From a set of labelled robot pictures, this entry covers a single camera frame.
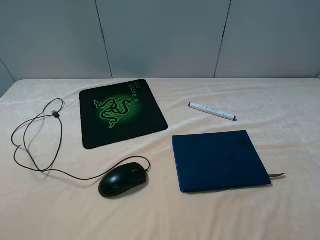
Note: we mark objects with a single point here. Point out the white marker pen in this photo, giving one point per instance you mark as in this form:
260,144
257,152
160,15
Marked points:
212,111

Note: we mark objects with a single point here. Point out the black green Razer mouse pad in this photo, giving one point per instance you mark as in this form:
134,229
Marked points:
119,112

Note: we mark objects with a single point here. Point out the dark blue notebook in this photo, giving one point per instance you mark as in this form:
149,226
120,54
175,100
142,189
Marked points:
217,161

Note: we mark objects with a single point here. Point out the brown ribbon bookmark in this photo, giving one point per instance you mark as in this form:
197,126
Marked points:
276,175

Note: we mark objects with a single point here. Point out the beige fleece table cloth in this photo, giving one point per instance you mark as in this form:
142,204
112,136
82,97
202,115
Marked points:
49,181

